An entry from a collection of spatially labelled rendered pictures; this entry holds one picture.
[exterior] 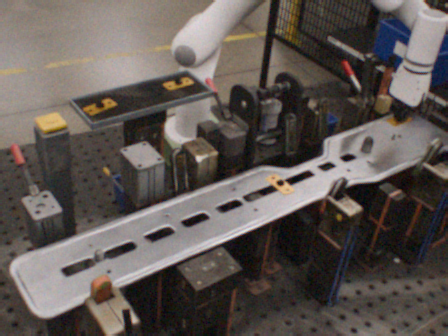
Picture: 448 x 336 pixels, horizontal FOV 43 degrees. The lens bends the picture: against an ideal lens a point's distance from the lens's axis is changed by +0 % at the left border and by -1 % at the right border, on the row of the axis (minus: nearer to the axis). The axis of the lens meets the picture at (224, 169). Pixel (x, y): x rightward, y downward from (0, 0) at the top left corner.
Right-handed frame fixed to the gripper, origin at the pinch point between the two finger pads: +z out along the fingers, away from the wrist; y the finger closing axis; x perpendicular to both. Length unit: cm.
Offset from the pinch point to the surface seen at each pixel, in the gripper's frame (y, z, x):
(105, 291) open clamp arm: 15, 2, -105
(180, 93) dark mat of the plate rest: -30, -6, -60
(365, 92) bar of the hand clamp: -13.6, -0.7, -1.7
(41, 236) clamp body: -12, 9, -108
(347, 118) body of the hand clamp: -17.0, 10.5, -2.8
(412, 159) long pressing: 10.3, 9.5, -3.2
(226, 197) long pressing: -3, 10, -62
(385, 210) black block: 18.1, 15.7, -21.8
